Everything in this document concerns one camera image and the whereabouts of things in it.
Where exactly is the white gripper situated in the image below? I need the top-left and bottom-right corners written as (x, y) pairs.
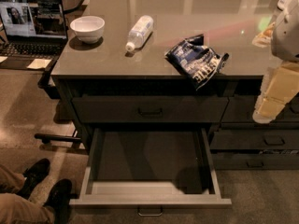
top-left (252, 22), bottom-right (299, 124)

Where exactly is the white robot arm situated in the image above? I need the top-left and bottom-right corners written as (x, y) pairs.
top-left (252, 0), bottom-right (299, 124)

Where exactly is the blue chip bag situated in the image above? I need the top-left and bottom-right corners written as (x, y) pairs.
top-left (164, 34), bottom-right (229, 91)

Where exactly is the clear plastic water bottle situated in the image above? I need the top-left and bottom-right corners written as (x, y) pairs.
top-left (125, 15), bottom-right (154, 52)

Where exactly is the white ceramic bowl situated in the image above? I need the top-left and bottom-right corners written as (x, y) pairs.
top-left (70, 16), bottom-right (106, 44)

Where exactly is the black chair base leg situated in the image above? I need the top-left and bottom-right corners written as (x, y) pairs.
top-left (35, 133), bottom-right (81, 144)

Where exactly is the black right shoe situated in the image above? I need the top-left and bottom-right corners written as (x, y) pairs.
top-left (44, 179), bottom-right (72, 224)

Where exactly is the black shoe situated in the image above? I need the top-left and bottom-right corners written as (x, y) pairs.
top-left (44, 179), bottom-right (72, 224)
top-left (17, 159), bottom-right (50, 199)

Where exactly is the white sticky note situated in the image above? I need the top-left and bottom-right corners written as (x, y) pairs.
top-left (27, 59), bottom-right (50, 70)

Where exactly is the open black laptop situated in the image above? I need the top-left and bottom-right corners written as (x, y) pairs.
top-left (0, 0), bottom-right (68, 70)

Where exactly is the black left shoe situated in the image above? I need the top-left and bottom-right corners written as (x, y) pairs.
top-left (17, 159), bottom-right (50, 199)

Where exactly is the tan trouser leg upper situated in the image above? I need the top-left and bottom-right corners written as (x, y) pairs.
top-left (0, 164), bottom-right (25, 193)

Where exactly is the tan trouser leg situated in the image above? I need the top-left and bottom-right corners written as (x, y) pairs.
top-left (0, 193), bottom-right (55, 224)
top-left (0, 164), bottom-right (25, 193)

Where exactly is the tan trouser leg lower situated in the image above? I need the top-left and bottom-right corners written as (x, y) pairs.
top-left (0, 193), bottom-right (55, 224)

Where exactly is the dark cabinet frame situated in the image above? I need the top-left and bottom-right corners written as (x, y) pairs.
top-left (50, 74), bottom-right (299, 173)

